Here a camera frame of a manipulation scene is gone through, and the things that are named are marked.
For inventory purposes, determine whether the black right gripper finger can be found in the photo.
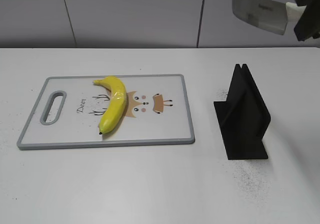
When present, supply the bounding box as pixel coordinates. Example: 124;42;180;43
294;0;320;41

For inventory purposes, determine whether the white grey deer cutting board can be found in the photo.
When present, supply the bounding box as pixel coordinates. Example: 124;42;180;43
17;74;195;150

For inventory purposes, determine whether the black knife stand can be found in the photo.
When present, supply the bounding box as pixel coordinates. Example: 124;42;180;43
213;64;271;160

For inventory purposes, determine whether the yellow plastic banana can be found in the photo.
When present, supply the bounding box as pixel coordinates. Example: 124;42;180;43
93;76;127;135

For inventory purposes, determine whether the steel cleaver white handle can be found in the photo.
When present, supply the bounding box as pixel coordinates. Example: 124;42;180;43
232;0;306;35

